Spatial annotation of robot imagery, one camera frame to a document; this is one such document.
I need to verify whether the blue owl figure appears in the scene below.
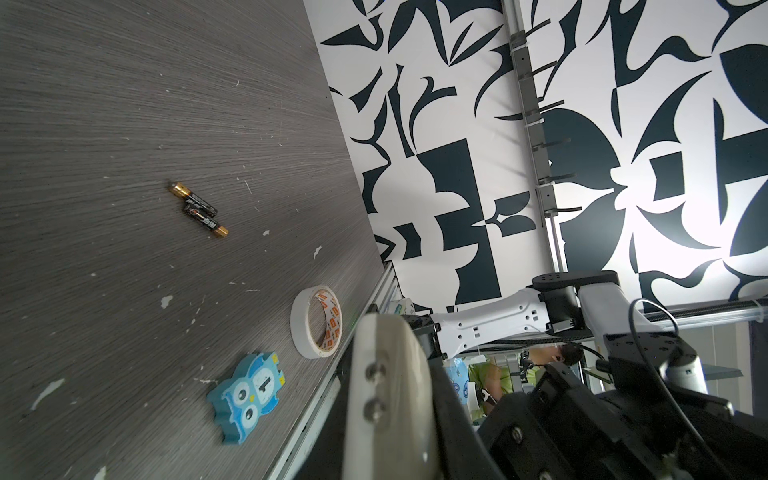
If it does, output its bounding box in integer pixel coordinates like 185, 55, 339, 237
206, 352, 286, 445

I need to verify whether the black gold battery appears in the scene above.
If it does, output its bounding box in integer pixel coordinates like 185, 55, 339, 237
183, 203, 229, 238
169, 182, 218, 217

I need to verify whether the white remote control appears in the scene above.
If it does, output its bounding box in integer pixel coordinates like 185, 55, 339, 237
342, 313, 442, 479

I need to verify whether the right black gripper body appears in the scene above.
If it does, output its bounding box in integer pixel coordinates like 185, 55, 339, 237
478, 332, 767, 479

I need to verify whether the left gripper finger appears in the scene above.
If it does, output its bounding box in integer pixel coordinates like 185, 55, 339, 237
427, 360, 504, 479

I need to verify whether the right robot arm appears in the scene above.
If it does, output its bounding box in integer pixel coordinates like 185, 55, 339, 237
410, 271, 767, 479

